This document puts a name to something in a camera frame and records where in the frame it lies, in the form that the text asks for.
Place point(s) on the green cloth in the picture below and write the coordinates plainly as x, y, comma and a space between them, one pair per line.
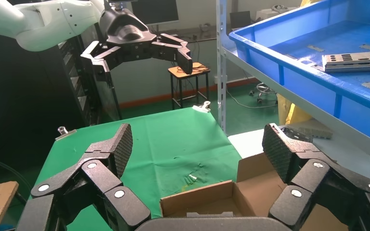
159, 143

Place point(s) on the light wooden board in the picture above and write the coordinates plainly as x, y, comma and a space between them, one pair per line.
0, 207

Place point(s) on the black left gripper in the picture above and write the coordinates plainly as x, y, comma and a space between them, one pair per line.
124, 28

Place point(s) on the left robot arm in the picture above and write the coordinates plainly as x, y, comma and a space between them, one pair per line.
44, 19

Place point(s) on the black computer monitor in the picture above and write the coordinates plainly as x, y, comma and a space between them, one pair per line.
156, 11

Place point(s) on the blue plastic tray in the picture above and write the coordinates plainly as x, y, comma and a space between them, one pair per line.
316, 79

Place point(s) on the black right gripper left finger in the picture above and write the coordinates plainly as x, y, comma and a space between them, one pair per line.
102, 172

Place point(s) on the dark laptop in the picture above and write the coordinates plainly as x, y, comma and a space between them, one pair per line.
240, 19

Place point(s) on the white board sheet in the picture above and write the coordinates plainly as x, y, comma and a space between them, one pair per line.
247, 143

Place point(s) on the office chair wheel base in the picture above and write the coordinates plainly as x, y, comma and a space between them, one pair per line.
263, 91

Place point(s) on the large grey metal frame part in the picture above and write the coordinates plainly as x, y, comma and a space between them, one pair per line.
295, 134

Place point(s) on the brown cardboard box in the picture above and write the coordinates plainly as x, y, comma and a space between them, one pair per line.
255, 188

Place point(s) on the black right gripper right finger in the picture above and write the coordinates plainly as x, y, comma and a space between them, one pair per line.
306, 172

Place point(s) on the black equipment cabinet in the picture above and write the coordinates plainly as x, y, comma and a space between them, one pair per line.
19, 102

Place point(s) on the black stool with orange seat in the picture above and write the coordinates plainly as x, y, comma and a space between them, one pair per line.
173, 70

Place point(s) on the dark desk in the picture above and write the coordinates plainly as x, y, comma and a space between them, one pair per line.
201, 33

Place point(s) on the grey metal shelf board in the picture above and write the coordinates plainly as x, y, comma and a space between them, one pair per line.
300, 105

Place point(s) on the silver binder clip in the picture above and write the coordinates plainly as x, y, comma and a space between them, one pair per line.
64, 132
202, 107

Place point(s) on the white desktop device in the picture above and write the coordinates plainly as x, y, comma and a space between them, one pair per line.
268, 14

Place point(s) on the grey slotted shelf upright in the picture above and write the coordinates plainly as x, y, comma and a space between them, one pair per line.
221, 63

